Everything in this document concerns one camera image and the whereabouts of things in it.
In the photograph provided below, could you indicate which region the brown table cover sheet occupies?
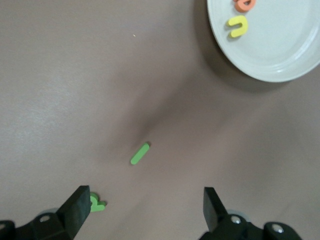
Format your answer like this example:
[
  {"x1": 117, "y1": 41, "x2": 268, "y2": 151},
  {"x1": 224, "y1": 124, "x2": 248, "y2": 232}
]
[{"x1": 0, "y1": 0, "x2": 320, "y2": 240}]

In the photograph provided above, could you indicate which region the orange foam letter e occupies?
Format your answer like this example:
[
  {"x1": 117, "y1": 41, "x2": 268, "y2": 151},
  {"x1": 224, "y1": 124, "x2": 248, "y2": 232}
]
[{"x1": 233, "y1": 0, "x2": 257, "y2": 13}]

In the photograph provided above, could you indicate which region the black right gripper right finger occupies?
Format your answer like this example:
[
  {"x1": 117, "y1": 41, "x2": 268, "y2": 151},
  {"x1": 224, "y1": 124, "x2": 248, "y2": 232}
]
[{"x1": 199, "y1": 186, "x2": 266, "y2": 240}]

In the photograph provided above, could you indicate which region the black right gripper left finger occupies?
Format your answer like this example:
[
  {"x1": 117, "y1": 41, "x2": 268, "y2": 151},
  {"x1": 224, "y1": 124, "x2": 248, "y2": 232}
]
[{"x1": 14, "y1": 184, "x2": 91, "y2": 240}]

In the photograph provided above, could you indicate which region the yellow foam letter u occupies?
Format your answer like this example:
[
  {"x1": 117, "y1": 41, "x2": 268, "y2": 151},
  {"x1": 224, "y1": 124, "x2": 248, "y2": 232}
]
[{"x1": 226, "y1": 14, "x2": 249, "y2": 39}]

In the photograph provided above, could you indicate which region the beige round plate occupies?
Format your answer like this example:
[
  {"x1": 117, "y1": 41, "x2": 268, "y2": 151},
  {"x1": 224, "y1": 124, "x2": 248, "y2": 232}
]
[{"x1": 206, "y1": 0, "x2": 320, "y2": 83}]

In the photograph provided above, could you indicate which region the green foam letter p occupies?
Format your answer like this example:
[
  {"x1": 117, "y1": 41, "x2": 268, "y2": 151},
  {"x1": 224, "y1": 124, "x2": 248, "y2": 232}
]
[{"x1": 88, "y1": 191, "x2": 108, "y2": 213}]

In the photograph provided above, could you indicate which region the green foam letter l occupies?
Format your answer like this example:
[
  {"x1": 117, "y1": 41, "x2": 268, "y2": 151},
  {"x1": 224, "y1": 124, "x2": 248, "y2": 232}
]
[{"x1": 129, "y1": 141, "x2": 151, "y2": 166}]

